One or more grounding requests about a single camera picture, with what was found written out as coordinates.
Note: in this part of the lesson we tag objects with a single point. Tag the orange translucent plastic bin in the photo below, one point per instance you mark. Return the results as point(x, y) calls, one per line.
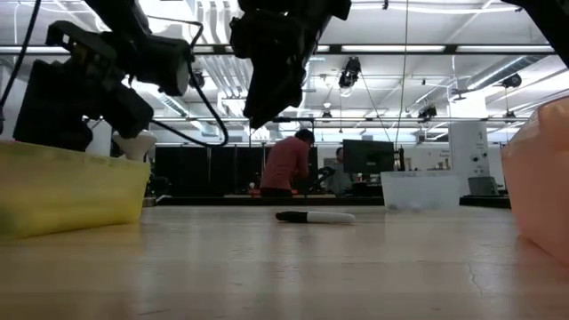
point(542, 186)

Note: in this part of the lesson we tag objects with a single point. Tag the black ceiling spotlight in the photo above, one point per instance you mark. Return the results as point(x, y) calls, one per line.
point(198, 81)
point(512, 81)
point(349, 75)
point(427, 112)

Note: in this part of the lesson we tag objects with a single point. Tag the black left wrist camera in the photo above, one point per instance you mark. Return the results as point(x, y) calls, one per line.
point(164, 64)

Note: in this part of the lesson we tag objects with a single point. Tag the clear plastic bin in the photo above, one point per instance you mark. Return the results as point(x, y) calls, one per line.
point(422, 191)

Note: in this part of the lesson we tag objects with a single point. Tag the white bulb table lamp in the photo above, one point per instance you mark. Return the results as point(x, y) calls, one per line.
point(133, 149)

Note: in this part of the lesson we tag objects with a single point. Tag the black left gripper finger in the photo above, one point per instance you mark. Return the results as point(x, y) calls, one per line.
point(53, 106)
point(129, 113)

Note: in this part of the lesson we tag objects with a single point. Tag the white pillar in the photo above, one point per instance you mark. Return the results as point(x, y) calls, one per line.
point(469, 146)

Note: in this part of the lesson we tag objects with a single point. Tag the yellow translucent plastic bin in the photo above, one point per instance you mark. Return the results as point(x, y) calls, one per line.
point(66, 195)

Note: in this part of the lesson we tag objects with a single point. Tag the black cap thin marker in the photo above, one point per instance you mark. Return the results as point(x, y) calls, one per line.
point(320, 217)

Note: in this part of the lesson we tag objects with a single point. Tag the black aluminium table frame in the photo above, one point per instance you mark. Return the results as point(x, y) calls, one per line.
point(222, 201)

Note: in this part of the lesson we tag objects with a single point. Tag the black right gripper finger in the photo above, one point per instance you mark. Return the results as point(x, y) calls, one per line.
point(258, 100)
point(284, 95)

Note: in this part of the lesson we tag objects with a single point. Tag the black monitor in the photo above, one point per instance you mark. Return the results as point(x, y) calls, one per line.
point(368, 156)

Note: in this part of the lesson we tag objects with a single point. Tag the white LED light bar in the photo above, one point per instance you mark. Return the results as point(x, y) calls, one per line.
point(507, 48)
point(35, 50)
point(323, 48)
point(391, 48)

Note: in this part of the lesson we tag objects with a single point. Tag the person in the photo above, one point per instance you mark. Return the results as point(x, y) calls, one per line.
point(340, 175)
point(284, 164)

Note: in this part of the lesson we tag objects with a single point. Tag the black partition curtain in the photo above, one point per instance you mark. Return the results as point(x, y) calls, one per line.
point(200, 171)

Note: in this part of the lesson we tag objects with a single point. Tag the black overhead frame beam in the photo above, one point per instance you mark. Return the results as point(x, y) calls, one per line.
point(449, 49)

